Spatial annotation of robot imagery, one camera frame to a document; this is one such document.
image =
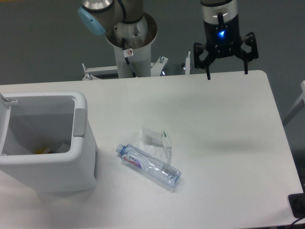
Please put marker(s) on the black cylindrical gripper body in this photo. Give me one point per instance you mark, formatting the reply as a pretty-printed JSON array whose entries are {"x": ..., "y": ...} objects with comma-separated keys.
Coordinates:
[{"x": 223, "y": 41}]

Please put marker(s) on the white plastic wrapper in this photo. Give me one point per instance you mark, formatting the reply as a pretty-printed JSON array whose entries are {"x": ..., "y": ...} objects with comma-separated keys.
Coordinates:
[{"x": 157, "y": 144}]

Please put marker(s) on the clear plastic water bottle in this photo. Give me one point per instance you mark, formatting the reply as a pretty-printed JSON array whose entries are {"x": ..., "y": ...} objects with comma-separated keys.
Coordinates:
[{"x": 152, "y": 167}]

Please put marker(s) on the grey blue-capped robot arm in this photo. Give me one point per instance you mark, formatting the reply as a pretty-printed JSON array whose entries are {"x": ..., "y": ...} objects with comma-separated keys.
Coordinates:
[{"x": 99, "y": 16}]

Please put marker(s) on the white open trash can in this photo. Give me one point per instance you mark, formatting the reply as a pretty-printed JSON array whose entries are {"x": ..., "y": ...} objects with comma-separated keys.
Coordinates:
[{"x": 59, "y": 120}]

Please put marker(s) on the yellow trash inside bin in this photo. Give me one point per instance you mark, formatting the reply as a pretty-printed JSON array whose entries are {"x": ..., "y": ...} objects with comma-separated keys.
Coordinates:
[{"x": 45, "y": 150}]

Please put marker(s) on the black device at table edge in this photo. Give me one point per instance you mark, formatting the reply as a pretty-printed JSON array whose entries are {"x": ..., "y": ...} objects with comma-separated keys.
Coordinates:
[{"x": 297, "y": 204}]

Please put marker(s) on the white upright bracket post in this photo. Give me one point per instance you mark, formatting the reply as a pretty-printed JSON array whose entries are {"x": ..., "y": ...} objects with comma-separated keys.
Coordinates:
[{"x": 187, "y": 65}]

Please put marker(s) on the white metal base frame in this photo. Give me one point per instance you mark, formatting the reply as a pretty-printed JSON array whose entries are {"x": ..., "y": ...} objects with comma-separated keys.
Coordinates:
[{"x": 109, "y": 72}]

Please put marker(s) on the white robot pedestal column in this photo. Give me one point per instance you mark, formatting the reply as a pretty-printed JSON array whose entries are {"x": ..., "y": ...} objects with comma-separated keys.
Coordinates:
[{"x": 132, "y": 44}]

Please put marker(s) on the white frame at right edge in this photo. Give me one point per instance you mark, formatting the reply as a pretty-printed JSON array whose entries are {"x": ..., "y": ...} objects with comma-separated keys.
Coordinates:
[{"x": 296, "y": 107}]

